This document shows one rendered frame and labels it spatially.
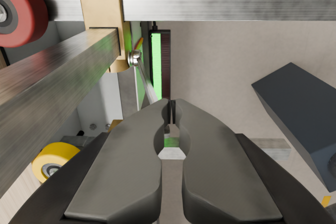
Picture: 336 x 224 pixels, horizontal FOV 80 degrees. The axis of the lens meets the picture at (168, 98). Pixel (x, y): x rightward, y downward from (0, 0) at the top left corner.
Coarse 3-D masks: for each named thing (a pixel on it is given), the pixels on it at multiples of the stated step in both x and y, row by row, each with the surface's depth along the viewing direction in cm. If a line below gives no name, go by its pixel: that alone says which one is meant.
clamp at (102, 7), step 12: (84, 0) 25; (96, 0) 25; (108, 0) 25; (120, 0) 25; (84, 12) 26; (96, 12) 25; (108, 12) 25; (120, 12) 25; (84, 24) 26; (96, 24) 26; (108, 24) 26; (120, 24) 26; (120, 36) 27; (120, 48) 28; (120, 60) 29; (108, 72) 29
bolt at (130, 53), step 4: (140, 40) 39; (136, 44) 36; (140, 44) 39; (136, 48) 34; (128, 52) 30; (132, 52) 30; (140, 52) 30; (128, 56) 29; (140, 56) 30; (128, 60) 30; (132, 64) 30
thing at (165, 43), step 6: (162, 36) 43; (168, 36) 43; (162, 42) 44; (168, 42) 44; (162, 48) 44; (168, 48) 44; (162, 54) 45; (168, 54) 45; (162, 60) 46; (168, 60) 46; (162, 66) 46; (168, 66) 46; (162, 72) 47; (168, 72) 47; (162, 78) 48; (168, 78) 48; (162, 84) 48; (168, 84) 48; (162, 90) 49; (168, 90) 49; (162, 96) 50; (168, 96) 50
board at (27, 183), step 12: (0, 60) 28; (36, 156) 35; (24, 180) 36; (36, 180) 36; (12, 192) 37; (24, 192) 37; (0, 204) 39; (12, 204) 39; (0, 216) 41; (12, 216) 41
